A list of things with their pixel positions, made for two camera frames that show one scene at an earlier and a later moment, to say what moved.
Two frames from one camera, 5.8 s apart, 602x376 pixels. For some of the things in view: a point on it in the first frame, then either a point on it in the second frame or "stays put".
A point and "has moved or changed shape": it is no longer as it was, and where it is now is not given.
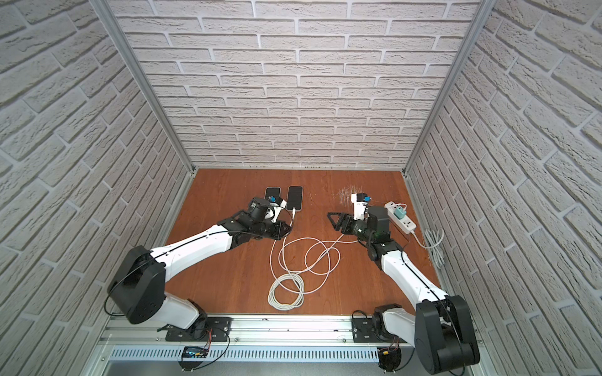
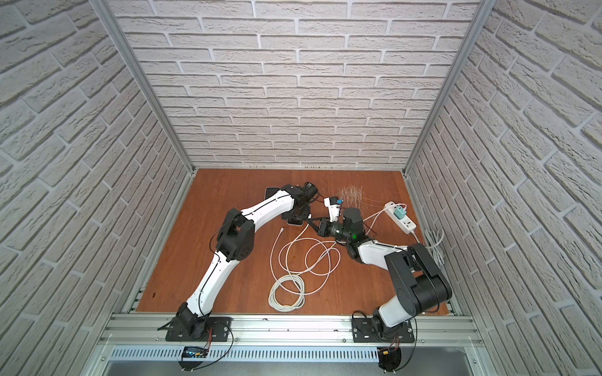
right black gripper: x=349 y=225 to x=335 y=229
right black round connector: x=389 y=358 stays put
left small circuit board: x=195 y=352 stays put
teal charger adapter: x=400 y=213 stays put
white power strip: x=404 y=222 stays put
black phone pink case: x=295 y=198 has moved or changed shape
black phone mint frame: x=273 y=191 stays put
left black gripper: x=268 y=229 to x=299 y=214
